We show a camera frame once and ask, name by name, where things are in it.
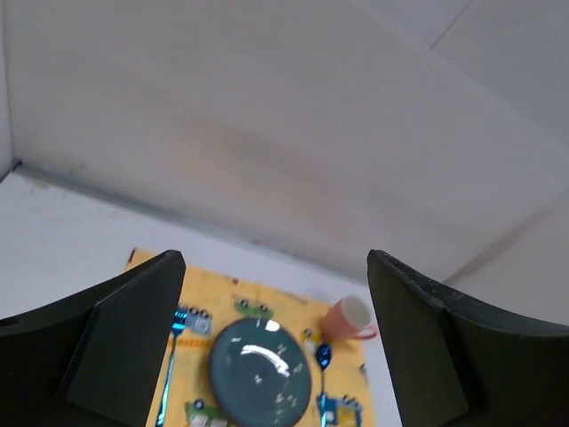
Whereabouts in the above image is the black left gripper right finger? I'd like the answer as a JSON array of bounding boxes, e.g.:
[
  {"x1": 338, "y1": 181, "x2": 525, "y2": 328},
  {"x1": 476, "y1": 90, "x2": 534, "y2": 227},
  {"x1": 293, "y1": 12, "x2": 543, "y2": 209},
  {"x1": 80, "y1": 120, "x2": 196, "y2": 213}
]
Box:
[{"x1": 367, "y1": 250, "x2": 568, "y2": 426}]

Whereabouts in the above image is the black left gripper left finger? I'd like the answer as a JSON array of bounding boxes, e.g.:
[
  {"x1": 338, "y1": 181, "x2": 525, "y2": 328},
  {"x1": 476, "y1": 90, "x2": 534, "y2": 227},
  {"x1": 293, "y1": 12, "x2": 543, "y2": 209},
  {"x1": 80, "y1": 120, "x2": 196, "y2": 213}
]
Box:
[{"x1": 1, "y1": 250, "x2": 186, "y2": 426}]

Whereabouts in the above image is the pink ceramic mug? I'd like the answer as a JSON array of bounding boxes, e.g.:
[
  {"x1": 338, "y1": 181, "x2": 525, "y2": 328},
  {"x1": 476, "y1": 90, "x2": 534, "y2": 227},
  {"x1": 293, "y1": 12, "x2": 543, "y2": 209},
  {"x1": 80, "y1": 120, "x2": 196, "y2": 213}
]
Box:
[{"x1": 320, "y1": 294, "x2": 379, "y2": 342}]

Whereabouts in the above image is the yellow cartoon print placemat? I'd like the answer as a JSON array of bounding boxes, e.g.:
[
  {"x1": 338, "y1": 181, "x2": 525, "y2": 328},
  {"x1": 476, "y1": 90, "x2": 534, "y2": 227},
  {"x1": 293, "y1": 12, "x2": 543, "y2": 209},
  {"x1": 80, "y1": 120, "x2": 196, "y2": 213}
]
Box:
[{"x1": 147, "y1": 265, "x2": 375, "y2": 426}]

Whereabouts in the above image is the blue metal spoon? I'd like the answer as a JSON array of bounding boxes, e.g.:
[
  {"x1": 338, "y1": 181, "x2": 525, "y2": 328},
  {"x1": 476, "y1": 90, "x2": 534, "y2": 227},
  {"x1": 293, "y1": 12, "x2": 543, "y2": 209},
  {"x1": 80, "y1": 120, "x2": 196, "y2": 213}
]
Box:
[{"x1": 315, "y1": 342, "x2": 332, "y2": 427}]

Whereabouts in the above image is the teal ceramic plate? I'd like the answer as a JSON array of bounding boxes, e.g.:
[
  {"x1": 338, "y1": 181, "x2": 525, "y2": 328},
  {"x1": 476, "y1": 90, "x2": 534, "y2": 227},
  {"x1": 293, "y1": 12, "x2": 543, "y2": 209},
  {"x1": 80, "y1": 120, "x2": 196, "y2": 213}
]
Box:
[{"x1": 208, "y1": 318, "x2": 312, "y2": 427}]

